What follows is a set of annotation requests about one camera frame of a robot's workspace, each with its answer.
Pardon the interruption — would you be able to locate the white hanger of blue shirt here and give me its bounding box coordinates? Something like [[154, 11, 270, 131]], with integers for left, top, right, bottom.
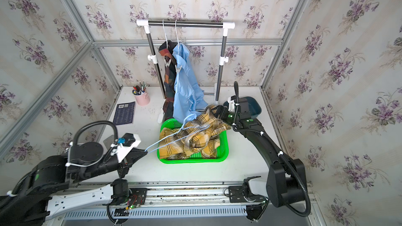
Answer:
[[175, 20, 181, 45]]

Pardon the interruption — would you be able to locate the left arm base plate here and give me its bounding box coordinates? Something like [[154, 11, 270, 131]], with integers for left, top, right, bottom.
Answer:
[[110, 188, 148, 210]]

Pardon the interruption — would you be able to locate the dark plaid shirt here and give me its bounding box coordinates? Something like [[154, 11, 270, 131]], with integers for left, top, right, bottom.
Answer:
[[159, 40, 177, 121]]

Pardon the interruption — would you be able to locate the light blue shirt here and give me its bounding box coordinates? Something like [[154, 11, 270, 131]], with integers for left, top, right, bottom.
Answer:
[[173, 43, 208, 123]]

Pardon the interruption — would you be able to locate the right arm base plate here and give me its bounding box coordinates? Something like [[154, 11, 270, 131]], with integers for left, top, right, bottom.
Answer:
[[224, 186, 267, 203]]

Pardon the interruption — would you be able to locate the green plastic basket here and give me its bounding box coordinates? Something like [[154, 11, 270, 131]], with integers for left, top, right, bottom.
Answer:
[[157, 118, 229, 164]]

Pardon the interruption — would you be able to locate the dark blue booklet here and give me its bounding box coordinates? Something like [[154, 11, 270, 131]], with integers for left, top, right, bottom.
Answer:
[[113, 101, 136, 126]]

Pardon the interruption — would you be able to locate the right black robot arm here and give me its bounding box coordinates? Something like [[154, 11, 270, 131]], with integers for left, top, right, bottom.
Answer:
[[214, 82, 312, 217]]

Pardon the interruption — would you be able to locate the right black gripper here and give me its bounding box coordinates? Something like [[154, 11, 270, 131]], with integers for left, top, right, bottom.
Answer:
[[211, 105, 242, 126]]

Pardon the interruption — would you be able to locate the light blue wire hanger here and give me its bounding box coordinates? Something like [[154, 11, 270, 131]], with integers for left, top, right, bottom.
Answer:
[[144, 112, 211, 155]]

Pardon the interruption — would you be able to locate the pink pen cup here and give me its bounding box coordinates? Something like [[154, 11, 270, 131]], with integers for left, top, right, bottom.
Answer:
[[132, 82, 150, 106]]

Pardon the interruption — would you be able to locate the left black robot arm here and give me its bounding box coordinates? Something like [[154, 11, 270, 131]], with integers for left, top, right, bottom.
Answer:
[[1, 120, 147, 226]]

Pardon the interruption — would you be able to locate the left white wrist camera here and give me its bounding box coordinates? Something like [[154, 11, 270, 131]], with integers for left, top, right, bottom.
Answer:
[[111, 133, 141, 163]]

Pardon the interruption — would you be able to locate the yellow plaid shirt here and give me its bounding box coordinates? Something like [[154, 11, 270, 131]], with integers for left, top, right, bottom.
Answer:
[[157, 105, 231, 160]]

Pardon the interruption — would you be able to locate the white hanger of dark shirt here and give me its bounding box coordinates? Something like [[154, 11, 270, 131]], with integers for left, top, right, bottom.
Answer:
[[162, 20, 169, 49]]

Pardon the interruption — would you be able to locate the metal clothes rack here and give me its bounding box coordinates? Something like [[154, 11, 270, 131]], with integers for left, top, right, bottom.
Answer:
[[136, 19, 235, 113]]

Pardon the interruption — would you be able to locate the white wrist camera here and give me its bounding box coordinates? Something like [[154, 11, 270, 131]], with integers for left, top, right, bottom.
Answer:
[[227, 95, 237, 112], [111, 133, 141, 163]]

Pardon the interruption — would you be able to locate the dark teal plastic bin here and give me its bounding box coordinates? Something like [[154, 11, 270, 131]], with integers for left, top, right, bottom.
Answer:
[[238, 96, 262, 119]]

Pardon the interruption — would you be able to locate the grey sponge block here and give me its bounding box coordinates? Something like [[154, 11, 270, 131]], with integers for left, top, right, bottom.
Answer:
[[103, 135, 115, 150]]

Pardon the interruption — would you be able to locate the white clothespin on dark shirt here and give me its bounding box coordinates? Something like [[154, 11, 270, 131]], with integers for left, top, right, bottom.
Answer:
[[164, 56, 172, 68]]

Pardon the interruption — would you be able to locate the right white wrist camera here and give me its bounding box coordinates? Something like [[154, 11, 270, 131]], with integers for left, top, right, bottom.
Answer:
[[227, 95, 237, 112]]

